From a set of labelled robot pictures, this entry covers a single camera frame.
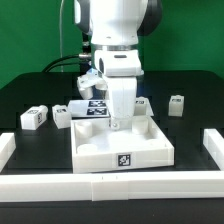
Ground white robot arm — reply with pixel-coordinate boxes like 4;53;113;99
74;0;162;130

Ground white thin cable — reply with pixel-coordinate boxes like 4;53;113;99
58;0;66;73

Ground white U-shaped obstacle fence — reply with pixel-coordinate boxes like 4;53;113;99
0;130;224;202

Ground white marker sheet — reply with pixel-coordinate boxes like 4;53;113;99
68;98;154;118

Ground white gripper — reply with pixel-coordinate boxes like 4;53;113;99
104;77;137;130

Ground white square tabletop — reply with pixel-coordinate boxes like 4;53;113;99
71;116;174;173

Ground black cables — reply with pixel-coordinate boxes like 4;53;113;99
41;54;92;73

